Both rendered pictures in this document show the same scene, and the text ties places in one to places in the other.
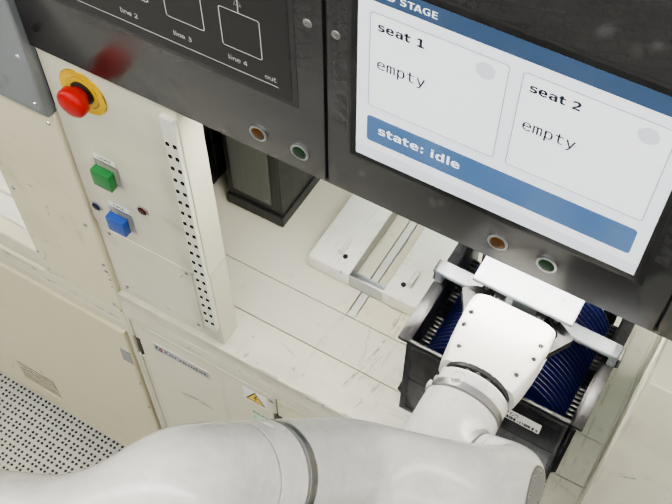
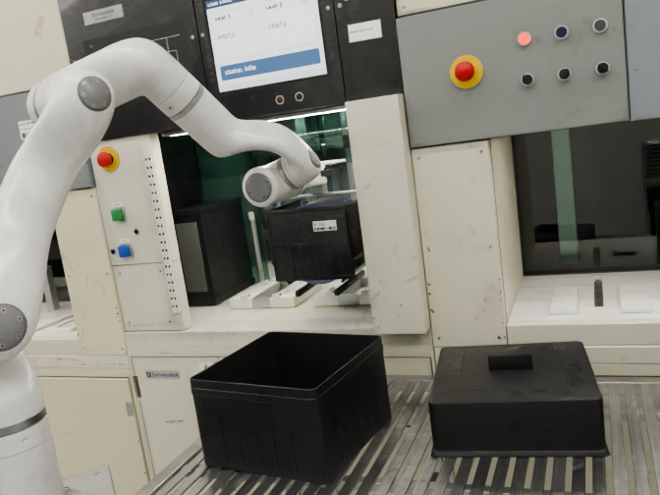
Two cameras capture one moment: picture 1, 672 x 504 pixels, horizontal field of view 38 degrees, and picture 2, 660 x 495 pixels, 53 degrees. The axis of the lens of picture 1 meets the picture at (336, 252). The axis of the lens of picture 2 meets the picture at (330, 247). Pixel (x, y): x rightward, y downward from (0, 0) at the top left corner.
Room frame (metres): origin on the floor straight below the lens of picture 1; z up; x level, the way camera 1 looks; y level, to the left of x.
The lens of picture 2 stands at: (-1.04, 0.02, 1.34)
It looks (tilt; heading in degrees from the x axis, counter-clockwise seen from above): 10 degrees down; 351
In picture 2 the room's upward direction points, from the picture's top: 8 degrees counter-clockwise
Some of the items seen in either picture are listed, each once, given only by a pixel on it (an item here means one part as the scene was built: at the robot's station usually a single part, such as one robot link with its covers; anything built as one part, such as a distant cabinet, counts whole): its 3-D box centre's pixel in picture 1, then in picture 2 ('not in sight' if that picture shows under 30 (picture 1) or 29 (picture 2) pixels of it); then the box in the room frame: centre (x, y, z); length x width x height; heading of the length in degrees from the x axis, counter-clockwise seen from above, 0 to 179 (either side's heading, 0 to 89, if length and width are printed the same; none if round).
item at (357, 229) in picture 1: (396, 240); (276, 291); (0.92, -0.10, 0.89); 0.22 x 0.21 x 0.04; 149
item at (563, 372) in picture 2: not in sight; (512, 386); (0.08, -0.46, 0.83); 0.29 x 0.29 x 0.13; 66
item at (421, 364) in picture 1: (516, 341); (323, 225); (0.61, -0.22, 1.11); 0.24 x 0.20 x 0.32; 59
